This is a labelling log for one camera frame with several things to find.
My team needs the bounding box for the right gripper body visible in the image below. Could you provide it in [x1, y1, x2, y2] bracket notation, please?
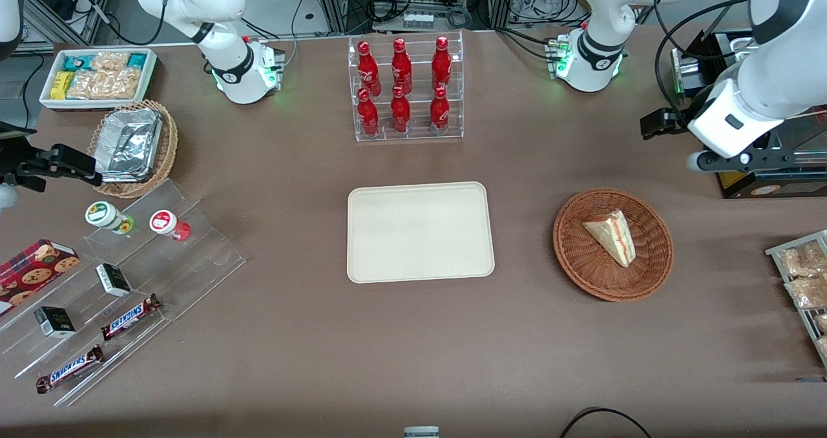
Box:
[0, 123, 58, 176]

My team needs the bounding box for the triangular sandwich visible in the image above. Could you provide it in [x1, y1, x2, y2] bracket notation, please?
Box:
[582, 209, 637, 269]

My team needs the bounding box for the light tan wicker basket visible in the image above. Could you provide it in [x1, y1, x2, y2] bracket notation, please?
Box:
[87, 99, 178, 199]

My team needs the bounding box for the tray of snack bags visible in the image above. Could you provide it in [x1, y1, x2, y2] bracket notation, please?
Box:
[765, 230, 827, 369]

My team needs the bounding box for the brown round wicker basket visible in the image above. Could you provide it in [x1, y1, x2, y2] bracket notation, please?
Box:
[552, 188, 675, 302]

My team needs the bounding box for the beige rectangular tray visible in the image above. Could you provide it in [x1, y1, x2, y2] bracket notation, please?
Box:
[347, 181, 496, 284]

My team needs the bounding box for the stack of aluminium foil trays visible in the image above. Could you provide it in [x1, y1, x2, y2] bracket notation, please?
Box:
[96, 109, 163, 183]

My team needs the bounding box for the green lid yogurt cup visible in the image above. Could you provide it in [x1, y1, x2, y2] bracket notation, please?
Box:
[85, 201, 135, 235]

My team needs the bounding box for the white rectangular snack bin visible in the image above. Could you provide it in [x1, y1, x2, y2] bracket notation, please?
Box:
[39, 48, 158, 111]

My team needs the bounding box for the black machine with yellow labels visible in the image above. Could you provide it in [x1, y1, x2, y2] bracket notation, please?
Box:
[671, 30, 827, 200]

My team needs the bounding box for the clear bag of nuts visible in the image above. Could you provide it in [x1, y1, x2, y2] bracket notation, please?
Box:
[103, 68, 142, 100]
[67, 70, 108, 101]
[90, 51, 131, 72]

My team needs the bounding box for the yellow snack packet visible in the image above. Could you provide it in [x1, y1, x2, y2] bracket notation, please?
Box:
[50, 71, 76, 101]

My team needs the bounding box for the red tartan cookie box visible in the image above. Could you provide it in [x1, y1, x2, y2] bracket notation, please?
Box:
[0, 239, 81, 317]

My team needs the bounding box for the red lid yogurt cup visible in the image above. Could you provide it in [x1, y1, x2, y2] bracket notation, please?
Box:
[149, 210, 192, 242]

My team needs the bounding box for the small black carton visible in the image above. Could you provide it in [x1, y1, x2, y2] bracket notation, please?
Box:
[34, 306, 78, 340]
[96, 263, 133, 298]

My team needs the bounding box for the clear acrylic stepped display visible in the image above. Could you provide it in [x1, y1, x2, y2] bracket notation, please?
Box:
[0, 178, 247, 408]

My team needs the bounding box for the Snickers chocolate bar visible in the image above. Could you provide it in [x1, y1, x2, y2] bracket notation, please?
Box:
[36, 344, 105, 395]
[100, 294, 163, 342]

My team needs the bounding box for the red cola bottle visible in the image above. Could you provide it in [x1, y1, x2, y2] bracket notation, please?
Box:
[357, 88, 381, 138]
[429, 85, 452, 134]
[390, 37, 414, 96]
[390, 85, 412, 134]
[357, 40, 382, 98]
[431, 36, 453, 92]

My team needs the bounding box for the clear acrylic bottle rack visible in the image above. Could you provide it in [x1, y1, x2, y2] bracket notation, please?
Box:
[348, 30, 465, 143]

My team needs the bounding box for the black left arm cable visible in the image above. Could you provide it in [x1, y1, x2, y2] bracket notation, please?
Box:
[653, 0, 763, 114]

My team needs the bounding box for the black cable loop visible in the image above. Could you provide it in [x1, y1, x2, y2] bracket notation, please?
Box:
[560, 406, 652, 438]

